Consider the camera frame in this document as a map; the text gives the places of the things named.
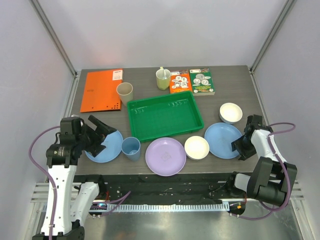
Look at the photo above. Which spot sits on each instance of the white slotted cable duct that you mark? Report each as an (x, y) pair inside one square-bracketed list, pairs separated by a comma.
[(132, 208)]

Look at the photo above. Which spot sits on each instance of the orange book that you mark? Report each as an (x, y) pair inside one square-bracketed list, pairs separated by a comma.
[(180, 81)]

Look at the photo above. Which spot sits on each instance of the far white bowl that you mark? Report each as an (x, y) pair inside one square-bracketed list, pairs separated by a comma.
[(230, 113)]

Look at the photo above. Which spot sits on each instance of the blue cup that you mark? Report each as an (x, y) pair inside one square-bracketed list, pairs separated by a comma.
[(131, 147)]

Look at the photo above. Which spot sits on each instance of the green plastic bin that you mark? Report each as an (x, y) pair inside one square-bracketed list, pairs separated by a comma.
[(164, 116)]

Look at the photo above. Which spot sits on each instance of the orange folder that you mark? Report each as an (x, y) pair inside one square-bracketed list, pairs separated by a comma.
[(100, 91)]

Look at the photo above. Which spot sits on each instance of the green cup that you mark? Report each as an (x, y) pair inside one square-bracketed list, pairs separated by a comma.
[(163, 84)]

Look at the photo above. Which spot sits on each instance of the white spoon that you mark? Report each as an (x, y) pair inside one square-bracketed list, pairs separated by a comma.
[(163, 73)]

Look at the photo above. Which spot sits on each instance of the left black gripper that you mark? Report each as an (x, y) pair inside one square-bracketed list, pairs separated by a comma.
[(100, 135)]

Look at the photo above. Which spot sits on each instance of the green book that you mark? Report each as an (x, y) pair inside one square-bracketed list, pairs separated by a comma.
[(202, 82)]

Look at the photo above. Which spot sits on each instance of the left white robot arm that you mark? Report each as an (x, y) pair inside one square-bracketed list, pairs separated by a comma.
[(64, 220)]

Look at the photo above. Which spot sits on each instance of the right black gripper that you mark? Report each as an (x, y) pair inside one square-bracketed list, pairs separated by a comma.
[(242, 146)]

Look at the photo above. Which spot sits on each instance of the white bowl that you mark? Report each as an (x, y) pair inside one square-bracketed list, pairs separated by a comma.
[(230, 113), (196, 148)]

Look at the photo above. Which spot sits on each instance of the near white bowl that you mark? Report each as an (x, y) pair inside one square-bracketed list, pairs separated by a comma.
[(196, 148)]

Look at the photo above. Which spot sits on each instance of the purple plate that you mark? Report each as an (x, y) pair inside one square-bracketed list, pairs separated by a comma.
[(165, 156)]

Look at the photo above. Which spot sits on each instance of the blue plate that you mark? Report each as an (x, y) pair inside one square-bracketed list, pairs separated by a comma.
[(113, 147), (220, 137)]

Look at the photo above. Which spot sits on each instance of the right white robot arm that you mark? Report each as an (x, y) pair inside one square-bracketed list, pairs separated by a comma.
[(272, 179)]

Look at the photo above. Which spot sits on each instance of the beige cup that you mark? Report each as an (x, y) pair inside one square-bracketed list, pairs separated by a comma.
[(125, 92)]

